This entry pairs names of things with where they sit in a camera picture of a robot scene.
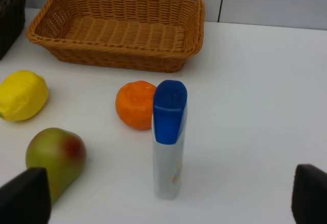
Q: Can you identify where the yellow lemon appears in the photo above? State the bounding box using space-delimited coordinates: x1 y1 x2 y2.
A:
1 70 49 122

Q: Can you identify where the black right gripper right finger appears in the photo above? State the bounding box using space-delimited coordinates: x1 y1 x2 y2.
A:
292 164 326 224

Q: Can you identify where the green red pear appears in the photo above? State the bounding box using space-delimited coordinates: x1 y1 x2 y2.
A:
26 127 87 205

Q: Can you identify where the dark brown wicker basket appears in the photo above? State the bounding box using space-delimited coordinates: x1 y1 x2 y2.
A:
0 0 26 58

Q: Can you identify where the orange wicker basket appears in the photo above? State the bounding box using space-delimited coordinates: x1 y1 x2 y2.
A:
27 0 205 73

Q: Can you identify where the orange fruit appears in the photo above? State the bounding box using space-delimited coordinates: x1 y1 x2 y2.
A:
115 80 156 130

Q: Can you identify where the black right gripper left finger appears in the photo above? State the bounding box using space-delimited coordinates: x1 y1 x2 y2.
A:
1 167 52 224

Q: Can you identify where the white bottle blue cap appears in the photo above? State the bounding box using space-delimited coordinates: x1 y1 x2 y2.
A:
152 80 188 199

